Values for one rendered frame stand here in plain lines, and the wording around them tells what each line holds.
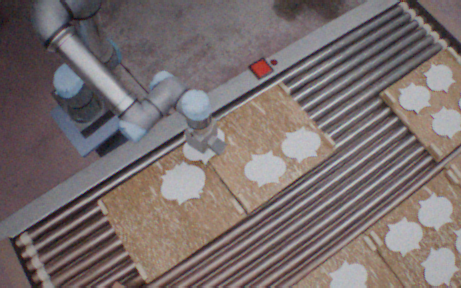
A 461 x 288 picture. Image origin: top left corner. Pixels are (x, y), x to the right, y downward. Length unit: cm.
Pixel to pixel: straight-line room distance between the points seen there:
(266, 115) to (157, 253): 64
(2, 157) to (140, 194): 158
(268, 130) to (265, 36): 147
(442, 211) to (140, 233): 108
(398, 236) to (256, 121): 66
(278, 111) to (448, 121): 68
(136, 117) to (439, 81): 124
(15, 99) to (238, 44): 158
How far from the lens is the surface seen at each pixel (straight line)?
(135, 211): 150
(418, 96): 177
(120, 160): 159
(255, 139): 154
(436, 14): 206
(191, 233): 145
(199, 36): 295
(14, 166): 286
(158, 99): 115
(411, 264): 155
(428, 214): 160
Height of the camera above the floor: 236
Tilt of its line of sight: 68 degrees down
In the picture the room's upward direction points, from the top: 3 degrees counter-clockwise
